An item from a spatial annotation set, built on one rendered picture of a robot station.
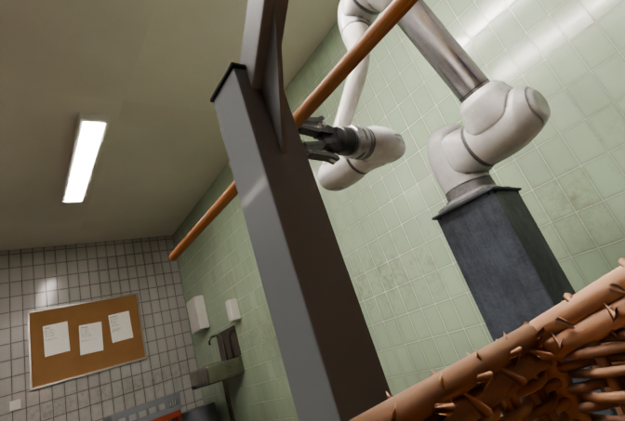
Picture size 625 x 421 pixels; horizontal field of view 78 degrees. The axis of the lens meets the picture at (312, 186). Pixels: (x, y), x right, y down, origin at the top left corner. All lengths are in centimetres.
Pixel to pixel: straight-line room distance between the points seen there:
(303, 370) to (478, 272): 105
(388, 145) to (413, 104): 116
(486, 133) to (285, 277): 105
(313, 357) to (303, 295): 3
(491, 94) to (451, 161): 23
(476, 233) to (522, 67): 93
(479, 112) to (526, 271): 46
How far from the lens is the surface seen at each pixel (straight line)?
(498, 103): 122
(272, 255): 24
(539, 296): 121
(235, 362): 401
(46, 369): 485
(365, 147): 101
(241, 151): 27
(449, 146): 131
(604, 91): 183
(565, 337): 23
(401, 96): 227
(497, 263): 123
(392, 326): 241
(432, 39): 129
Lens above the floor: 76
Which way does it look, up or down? 21 degrees up
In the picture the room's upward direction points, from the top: 19 degrees counter-clockwise
